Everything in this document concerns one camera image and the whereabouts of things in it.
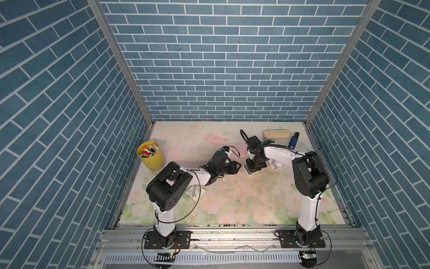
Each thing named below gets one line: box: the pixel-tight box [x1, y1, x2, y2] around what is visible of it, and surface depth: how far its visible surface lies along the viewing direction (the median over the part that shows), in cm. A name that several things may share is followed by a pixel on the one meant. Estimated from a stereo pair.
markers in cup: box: [139, 142, 159, 158], surface depth 93 cm
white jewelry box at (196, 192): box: [185, 184, 206, 202], surface depth 86 cm
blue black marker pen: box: [287, 131, 300, 151], surface depth 110 cm
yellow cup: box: [136, 140, 165, 173], surface depth 91 cm
